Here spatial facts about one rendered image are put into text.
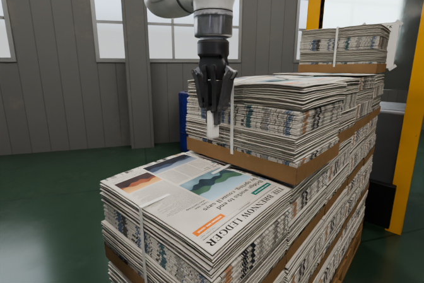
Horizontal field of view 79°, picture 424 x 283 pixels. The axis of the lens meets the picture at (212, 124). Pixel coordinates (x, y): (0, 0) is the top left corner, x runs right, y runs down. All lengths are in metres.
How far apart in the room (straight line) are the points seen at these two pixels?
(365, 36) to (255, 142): 0.94
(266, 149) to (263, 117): 0.08
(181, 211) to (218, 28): 0.39
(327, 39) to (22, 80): 3.41
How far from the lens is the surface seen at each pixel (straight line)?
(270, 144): 0.63
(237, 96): 0.67
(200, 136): 0.78
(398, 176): 2.08
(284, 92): 0.60
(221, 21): 0.59
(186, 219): 0.51
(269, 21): 4.15
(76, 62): 3.73
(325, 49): 1.50
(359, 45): 1.46
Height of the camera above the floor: 1.10
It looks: 13 degrees down
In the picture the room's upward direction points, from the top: straight up
